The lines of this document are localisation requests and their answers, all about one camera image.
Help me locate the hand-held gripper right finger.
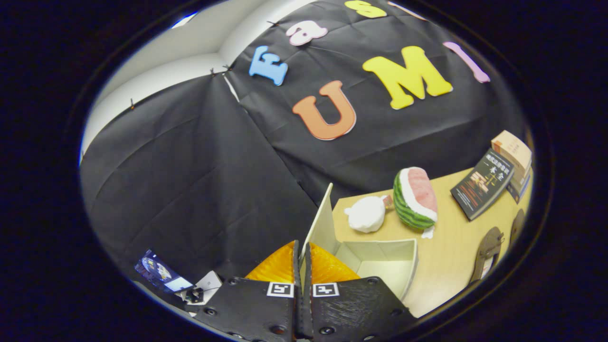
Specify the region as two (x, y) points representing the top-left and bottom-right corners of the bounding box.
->
(304, 242), (418, 342)

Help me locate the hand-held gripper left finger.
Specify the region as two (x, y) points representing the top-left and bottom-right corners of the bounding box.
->
(194, 240), (301, 342)

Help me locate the cream fabric storage box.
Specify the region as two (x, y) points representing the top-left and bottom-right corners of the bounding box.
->
(299, 183), (418, 302)

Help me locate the brown fuzzy slipper shoe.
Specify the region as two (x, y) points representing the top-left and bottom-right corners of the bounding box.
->
(468, 227), (505, 285)
(509, 209), (526, 245)

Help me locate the small white device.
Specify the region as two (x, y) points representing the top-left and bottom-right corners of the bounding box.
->
(185, 271), (222, 305)

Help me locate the white plush toy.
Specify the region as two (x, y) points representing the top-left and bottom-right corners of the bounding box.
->
(344, 194), (395, 233)

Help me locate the blue printed packet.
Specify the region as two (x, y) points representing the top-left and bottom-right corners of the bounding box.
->
(134, 249), (194, 294)

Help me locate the watermelon slice plush toy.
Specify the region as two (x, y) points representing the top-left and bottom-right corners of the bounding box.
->
(393, 166), (438, 239)

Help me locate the black cover book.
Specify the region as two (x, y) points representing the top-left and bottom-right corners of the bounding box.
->
(450, 148), (514, 221)

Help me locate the blue cover book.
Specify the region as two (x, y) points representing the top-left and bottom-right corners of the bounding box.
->
(506, 166), (532, 204)

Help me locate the tan cover book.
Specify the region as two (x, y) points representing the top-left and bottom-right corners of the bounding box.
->
(491, 131), (532, 177)

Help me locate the ceiling light panel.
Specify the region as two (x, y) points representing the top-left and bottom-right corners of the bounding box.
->
(171, 12), (198, 29)

